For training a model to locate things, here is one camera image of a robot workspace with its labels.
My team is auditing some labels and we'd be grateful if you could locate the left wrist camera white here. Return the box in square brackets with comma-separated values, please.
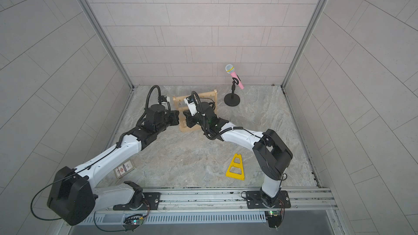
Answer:
[158, 95, 170, 106]

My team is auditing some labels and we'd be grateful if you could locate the green circuit board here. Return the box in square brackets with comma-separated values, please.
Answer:
[123, 214, 145, 232]
[265, 211, 283, 229]

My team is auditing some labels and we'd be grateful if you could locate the pink toy microphone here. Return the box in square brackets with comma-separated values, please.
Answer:
[225, 64, 244, 89]

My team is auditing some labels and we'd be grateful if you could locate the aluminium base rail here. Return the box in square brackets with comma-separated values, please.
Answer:
[74, 187, 337, 216]

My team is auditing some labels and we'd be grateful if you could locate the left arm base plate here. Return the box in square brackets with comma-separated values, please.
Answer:
[113, 193, 161, 211]

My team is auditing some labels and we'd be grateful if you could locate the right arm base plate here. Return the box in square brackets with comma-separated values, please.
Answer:
[241, 190, 291, 209]

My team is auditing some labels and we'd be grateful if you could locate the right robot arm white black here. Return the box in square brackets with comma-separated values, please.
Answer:
[184, 91, 293, 208]

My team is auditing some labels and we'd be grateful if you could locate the left green circuit board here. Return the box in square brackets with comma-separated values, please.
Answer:
[123, 214, 145, 232]

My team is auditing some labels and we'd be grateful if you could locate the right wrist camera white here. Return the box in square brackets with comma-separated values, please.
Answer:
[184, 95, 198, 116]

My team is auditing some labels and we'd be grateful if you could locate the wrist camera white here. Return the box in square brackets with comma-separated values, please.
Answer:
[158, 95, 170, 106]
[184, 95, 198, 116]

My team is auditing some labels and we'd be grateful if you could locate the wooden jewelry display stand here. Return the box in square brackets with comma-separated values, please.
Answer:
[173, 89, 217, 133]

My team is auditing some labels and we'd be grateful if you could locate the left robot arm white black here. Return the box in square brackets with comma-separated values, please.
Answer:
[47, 85, 179, 226]

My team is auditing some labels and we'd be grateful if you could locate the right green circuit board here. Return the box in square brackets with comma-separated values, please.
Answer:
[265, 211, 283, 229]

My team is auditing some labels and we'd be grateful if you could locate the yellow triangular plastic stand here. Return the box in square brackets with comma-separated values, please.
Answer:
[225, 153, 245, 181]

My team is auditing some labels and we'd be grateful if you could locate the small printed card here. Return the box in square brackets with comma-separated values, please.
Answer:
[114, 159, 136, 179]

